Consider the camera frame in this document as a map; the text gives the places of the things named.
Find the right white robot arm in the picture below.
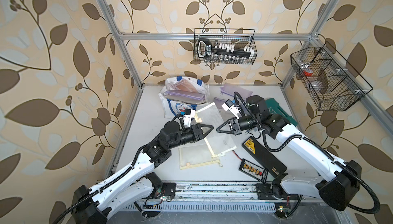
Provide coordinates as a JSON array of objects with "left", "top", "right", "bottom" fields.
[{"left": 216, "top": 92, "right": 381, "bottom": 214}]

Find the aluminium frame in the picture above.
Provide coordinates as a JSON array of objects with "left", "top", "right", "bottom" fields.
[{"left": 82, "top": 0, "right": 393, "bottom": 224}]

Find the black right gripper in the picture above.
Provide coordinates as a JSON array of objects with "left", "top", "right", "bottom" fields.
[{"left": 216, "top": 115, "right": 260, "bottom": 135}]

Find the white Doraemon canvas bag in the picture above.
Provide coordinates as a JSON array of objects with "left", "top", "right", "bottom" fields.
[{"left": 158, "top": 76, "right": 210, "bottom": 118}]

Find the green plastic tool case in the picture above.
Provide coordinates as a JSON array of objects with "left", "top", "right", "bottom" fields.
[{"left": 266, "top": 98, "right": 298, "bottom": 126}]

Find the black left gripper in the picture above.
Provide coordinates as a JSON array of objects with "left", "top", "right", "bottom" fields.
[{"left": 165, "top": 124, "right": 212, "bottom": 151}]

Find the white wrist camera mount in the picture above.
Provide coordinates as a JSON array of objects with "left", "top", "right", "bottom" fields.
[
  {"left": 181, "top": 108, "right": 195, "bottom": 128},
  {"left": 221, "top": 99, "right": 241, "bottom": 118}
]

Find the black wire basket right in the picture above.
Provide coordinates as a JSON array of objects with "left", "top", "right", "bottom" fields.
[{"left": 291, "top": 42, "right": 373, "bottom": 111}]

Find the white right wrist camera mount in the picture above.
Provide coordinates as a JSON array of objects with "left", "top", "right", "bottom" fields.
[{"left": 221, "top": 99, "right": 241, "bottom": 118}]

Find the black wire basket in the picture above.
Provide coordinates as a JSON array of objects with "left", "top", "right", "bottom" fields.
[
  {"left": 291, "top": 42, "right": 373, "bottom": 111},
  {"left": 193, "top": 28, "right": 257, "bottom": 65}
]

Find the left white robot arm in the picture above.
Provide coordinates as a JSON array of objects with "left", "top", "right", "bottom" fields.
[{"left": 53, "top": 121, "right": 214, "bottom": 224}]

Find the black wire basket back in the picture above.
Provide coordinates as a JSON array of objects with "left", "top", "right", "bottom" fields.
[{"left": 193, "top": 28, "right": 257, "bottom": 65}]

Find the black charger board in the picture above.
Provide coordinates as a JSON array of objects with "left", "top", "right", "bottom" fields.
[{"left": 232, "top": 150, "right": 268, "bottom": 184}]

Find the purple mesh pouch near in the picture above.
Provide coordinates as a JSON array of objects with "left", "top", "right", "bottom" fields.
[{"left": 213, "top": 97, "right": 227, "bottom": 109}]

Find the pink mesh pouch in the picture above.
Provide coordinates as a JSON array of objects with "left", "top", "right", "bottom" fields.
[{"left": 173, "top": 79, "right": 199, "bottom": 93}]

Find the purple mesh pouch pile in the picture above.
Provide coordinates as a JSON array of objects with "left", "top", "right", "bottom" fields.
[{"left": 164, "top": 90, "right": 206, "bottom": 104}]

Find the black box yellow label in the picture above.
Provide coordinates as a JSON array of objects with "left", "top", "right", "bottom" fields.
[{"left": 242, "top": 136, "right": 287, "bottom": 178}]

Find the yellow mesh pouch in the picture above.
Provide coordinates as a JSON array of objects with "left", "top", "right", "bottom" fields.
[
  {"left": 179, "top": 145, "right": 221, "bottom": 170},
  {"left": 194, "top": 103, "right": 236, "bottom": 157}
]

